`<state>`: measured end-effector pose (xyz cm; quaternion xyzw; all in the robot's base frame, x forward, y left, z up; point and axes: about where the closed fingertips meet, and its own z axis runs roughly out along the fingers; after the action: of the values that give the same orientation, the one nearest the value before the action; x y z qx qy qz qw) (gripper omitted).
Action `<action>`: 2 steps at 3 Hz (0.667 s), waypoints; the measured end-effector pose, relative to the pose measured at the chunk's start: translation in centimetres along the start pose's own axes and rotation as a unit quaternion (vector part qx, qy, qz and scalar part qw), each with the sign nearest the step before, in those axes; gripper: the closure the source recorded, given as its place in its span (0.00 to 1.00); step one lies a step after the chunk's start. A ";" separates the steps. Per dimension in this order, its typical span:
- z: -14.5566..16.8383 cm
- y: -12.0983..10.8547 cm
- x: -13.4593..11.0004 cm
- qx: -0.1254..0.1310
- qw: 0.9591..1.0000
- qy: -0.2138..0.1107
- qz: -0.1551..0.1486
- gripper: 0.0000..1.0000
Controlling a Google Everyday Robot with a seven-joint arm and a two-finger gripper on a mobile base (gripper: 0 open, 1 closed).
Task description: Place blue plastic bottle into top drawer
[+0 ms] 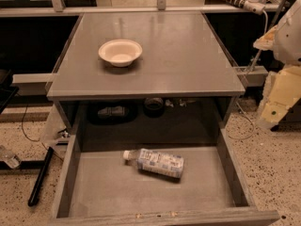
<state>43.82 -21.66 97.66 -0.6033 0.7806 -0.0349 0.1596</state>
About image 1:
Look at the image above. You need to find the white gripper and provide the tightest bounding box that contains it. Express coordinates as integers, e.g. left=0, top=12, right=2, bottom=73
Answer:
left=253, top=25, right=301, bottom=130

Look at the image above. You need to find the clear plastic cup on floor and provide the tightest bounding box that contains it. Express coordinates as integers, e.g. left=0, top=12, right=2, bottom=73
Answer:
left=0, top=145, right=21, bottom=169

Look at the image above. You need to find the white paper bowl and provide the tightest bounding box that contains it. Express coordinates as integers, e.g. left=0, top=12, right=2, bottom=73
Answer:
left=98, top=40, right=143, bottom=68

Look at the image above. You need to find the open grey top drawer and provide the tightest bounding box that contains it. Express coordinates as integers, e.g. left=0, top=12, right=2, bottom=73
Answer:
left=47, top=132, right=279, bottom=226

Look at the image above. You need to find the dark round object behind cabinet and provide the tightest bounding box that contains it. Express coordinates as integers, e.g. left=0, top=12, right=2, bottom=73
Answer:
left=143, top=98, right=164, bottom=118

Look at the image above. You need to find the grey shoe-like object behind cabinet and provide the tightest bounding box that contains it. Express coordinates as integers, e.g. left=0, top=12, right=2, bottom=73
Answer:
left=98, top=105, right=126, bottom=119

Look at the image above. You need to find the clear plastic bottle blue label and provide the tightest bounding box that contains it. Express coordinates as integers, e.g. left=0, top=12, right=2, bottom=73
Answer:
left=123, top=149, right=184, bottom=179

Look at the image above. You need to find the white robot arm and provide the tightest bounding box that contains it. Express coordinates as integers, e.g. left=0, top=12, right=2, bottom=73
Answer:
left=253, top=0, right=301, bottom=129

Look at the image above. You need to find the grey drawer cabinet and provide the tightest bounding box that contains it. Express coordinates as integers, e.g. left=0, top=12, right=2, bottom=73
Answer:
left=48, top=12, right=245, bottom=152

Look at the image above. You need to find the black cable on floor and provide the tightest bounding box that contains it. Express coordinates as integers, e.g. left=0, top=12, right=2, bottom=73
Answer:
left=20, top=104, right=41, bottom=143

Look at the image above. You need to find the black bar on floor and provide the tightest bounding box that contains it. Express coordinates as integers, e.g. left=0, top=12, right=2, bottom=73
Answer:
left=27, top=148, right=54, bottom=207

